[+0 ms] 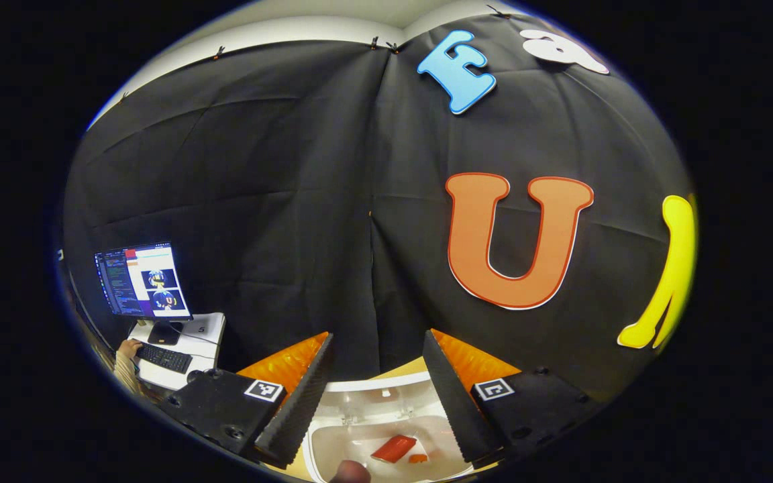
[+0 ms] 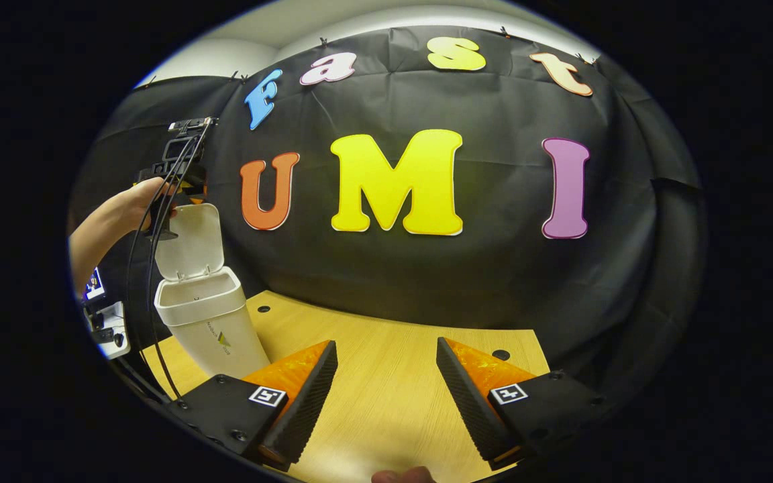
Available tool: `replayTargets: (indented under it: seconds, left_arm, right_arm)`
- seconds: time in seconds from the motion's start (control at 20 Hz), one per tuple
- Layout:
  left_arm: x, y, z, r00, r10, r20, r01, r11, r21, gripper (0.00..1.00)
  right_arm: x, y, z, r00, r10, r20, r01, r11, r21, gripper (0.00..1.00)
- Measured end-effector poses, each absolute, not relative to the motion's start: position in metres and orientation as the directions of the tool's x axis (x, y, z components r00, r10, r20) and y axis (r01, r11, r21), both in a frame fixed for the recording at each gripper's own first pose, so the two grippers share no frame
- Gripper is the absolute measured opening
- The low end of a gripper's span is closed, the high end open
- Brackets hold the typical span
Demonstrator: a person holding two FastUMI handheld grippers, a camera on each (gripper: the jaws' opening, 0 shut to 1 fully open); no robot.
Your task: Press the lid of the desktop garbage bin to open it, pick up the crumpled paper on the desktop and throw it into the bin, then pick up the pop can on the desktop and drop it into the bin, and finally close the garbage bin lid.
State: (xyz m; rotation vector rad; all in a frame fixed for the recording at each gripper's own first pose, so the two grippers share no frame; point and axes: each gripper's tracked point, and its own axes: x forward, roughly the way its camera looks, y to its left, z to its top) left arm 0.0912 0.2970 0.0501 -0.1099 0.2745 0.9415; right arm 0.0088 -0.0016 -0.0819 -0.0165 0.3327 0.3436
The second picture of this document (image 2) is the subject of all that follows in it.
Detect white desktop garbage bin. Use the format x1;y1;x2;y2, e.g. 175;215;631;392
154;203;271;380

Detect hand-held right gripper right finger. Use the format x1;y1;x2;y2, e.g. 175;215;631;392
436;337;605;470

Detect computer monitor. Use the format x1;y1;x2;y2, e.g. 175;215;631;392
83;267;107;303

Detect white side table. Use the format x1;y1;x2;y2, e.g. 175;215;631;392
85;301;131;361

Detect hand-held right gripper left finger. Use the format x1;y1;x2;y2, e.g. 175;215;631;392
168;339;339;470

